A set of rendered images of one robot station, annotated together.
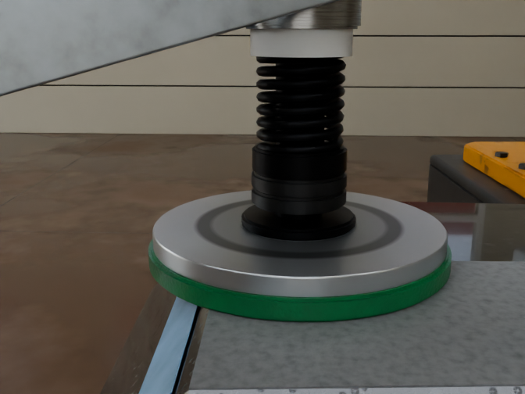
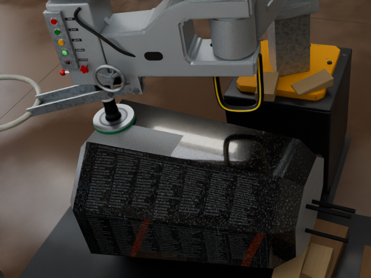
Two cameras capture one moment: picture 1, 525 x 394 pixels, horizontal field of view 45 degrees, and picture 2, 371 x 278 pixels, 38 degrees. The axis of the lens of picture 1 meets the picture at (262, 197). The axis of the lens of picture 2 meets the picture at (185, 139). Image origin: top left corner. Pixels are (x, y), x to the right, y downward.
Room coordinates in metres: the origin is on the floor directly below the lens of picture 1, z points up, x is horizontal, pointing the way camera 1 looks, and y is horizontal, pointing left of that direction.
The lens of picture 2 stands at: (-1.25, -1.46, 2.53)
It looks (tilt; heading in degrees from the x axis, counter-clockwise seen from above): 41 degrees down; 31
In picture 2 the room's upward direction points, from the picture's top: 11 degrees counter-clockwise
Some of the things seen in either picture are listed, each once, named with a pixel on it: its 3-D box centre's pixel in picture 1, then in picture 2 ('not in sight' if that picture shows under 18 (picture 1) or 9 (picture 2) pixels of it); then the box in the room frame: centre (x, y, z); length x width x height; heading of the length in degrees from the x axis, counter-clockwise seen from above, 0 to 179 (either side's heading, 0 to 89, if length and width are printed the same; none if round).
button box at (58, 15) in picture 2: not in sight; (62, 40); (0.32, 0.02, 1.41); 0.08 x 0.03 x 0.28; 102
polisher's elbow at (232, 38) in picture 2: not in sight; (232, 28); (0.58, -0.67, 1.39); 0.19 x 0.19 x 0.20
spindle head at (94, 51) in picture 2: not in sight; (105, 36); (0.46, -0.10, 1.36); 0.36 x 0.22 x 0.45; 102
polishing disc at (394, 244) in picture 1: (298, 231); (114, 117); (0.44, -0.03, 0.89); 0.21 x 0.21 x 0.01
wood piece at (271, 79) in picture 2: not in sight; (267, 86); (0.98, -0.67, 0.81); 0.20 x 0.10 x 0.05; 9
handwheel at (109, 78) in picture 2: not in sight; (112, 74); (0.35, -0.17, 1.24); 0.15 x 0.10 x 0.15; 102
